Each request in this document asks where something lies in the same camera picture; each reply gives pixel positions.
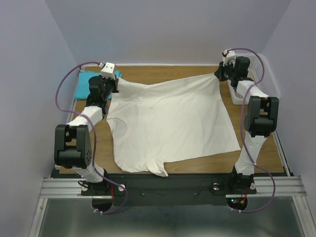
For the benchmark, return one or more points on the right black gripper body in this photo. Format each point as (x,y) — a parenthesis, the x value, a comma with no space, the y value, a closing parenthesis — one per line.
(226,72)

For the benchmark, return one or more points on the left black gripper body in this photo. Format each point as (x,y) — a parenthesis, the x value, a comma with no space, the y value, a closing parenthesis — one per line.
(110,85)

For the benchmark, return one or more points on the white t shirt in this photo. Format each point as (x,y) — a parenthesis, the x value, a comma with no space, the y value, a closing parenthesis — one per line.
(168,122)

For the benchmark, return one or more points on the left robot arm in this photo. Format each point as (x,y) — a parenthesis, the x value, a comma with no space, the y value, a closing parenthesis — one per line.
(72,147)

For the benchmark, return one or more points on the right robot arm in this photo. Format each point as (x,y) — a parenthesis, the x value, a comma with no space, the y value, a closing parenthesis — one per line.
(258,118)

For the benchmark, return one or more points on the folded blue t shirt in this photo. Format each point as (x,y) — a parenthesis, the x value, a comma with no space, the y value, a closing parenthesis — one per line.
(84,85)

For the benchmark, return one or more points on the white plastic basket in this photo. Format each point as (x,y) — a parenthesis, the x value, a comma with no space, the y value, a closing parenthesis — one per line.
(268,85)

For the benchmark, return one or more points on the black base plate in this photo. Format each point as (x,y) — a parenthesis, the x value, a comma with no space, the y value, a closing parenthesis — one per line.
(180,189)

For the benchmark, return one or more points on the aluminium frame rail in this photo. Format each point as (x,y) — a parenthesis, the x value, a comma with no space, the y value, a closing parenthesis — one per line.
(69,188)

